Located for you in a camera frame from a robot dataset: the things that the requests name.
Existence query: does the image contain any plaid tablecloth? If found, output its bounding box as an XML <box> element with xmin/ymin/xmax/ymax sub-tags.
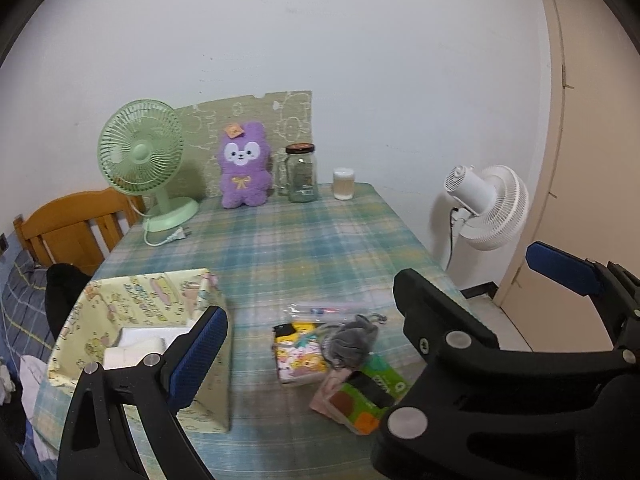
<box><xmin>37</xmin><ymin>182</ymin><xmax>481</xmax><ymax>480</ymax></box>

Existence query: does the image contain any grey plush pouch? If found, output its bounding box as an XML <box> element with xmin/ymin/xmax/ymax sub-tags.
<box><xmin>320</xmin><ymin>314</ymin><xmax>379</xmax><ymax>370</ymax></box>

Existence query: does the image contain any white fan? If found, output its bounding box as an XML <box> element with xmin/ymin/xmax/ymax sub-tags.
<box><xmin>445</xmin><ymin>164</ymin><xmax>530</xmax><ymax>252</ymax></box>

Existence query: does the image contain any green tissue pack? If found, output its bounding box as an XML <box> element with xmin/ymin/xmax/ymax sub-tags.
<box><xmin>357</xmin><ymin>355</ymin><xmax>412</xmax><ymax>401</ymax></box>

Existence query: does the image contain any cotton swab container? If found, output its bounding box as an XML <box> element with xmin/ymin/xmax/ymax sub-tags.
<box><xmin>333</xmin><ymin>167</ymin><xmax>356</xmax><ymax>201</ymax></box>

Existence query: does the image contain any white fan power cord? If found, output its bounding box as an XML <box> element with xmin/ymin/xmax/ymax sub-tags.
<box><xmin>143</xmin><ymin>226</ymin><xmax>192</xmax><ymax>247</ymax></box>

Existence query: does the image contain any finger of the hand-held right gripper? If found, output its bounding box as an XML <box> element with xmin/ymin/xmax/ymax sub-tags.
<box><xmin>525</xmin><ymin>241</ymin><xmax>608</xmax><ymax>297</ymax></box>

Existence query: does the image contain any pink packet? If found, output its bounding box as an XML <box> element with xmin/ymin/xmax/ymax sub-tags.
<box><xmin>309</xmin><ymin>367</ymin><xmax>351</xmax><ymax>418</ymax></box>

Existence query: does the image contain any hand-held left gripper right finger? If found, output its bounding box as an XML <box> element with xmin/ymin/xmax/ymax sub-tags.
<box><xmin>372</xmin><ymin>268</ymin><xmax>640</xmax><ymax>480</ymax></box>

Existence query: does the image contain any blue plaid bedding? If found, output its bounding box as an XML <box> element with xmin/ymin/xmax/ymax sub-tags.
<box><xmin>0</xmin><ymin>250</ymin><xmax>58</xmax><ymax>461</ymax></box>

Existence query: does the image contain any orange and green packet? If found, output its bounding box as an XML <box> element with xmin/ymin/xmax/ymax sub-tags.
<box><xmin>327</xmin><ymin>382</ymin><xmax>388</xmax><ymax>436</ymax></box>

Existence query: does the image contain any wooden chair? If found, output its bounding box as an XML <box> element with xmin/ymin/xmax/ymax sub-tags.
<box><xmin>13</xmin><ymin>187</ymin><xmax>146</xmax><ymax>277</ymax></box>

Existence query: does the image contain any black fan cable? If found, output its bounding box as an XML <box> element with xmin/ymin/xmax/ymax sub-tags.
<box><xmin>442</xmin><ymin>207</ymin><xmax>461</xmax><ymax>273</ymax></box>

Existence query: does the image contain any purple plush bunny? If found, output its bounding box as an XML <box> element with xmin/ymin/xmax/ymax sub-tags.
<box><xmin>218</xmin><ymin>121</ymin><xmax>275</xmax><ymax>209</ymax></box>

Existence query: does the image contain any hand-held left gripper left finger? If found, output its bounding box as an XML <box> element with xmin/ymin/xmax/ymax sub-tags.
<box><xmin>57</xmin><ymin>305</ymin><xmax>230</xmax><ymax>480</ymax></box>

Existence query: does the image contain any yellow printed gift box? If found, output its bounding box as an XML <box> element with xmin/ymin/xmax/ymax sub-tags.
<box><xmin>46</xmin><ymin>269</ymin><xmax>232</xmax><ymax>433</ymax></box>

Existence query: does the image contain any green patterned board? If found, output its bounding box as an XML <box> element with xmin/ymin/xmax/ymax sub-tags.
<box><xmin>174</xmin><ymin>91</ymin><xmax>313</xmax><ymax>198</ymax></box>

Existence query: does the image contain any glass jar with black lid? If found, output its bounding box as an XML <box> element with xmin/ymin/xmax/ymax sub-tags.
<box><xmin>277</xmin><ymin>143</ymin><xmax>319</xmax><ymax>204</ymax></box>

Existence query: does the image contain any white cloth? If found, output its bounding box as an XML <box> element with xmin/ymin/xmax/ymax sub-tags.
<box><xmin>19</xmin><ymin>355</ymin><xmax>61</xmax><ymax>461</ymax></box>

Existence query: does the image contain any green desk fan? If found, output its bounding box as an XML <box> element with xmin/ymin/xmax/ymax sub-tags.
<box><xmin>97</xmin><ymin>100</ymin><xmax>200</xmax><ymax>232</ymax></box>

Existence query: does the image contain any black cloth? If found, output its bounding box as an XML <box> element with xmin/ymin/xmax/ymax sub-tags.
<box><xmin>45</xmin><ymin>263</ymin><xmax>93</xmax><ymax>341</ymax></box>

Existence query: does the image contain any beige door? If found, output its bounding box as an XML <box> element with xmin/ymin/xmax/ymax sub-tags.
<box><xmin>495</xmin><ymin>0</ymin><xmax>640</xmax><ymax>356</ymax></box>

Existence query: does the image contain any yellow cartoon printed packet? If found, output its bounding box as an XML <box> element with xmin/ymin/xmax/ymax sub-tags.
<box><xmin>272</xmin><ymin>323</ymin><xmax>331</xmax><ymax>386</ymax></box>

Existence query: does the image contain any clear straw packet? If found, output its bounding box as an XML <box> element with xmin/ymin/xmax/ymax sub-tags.
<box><xmin>287</xmin><ymin>301</ymin><xmax>388</xmax><ymax>323</ymax></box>

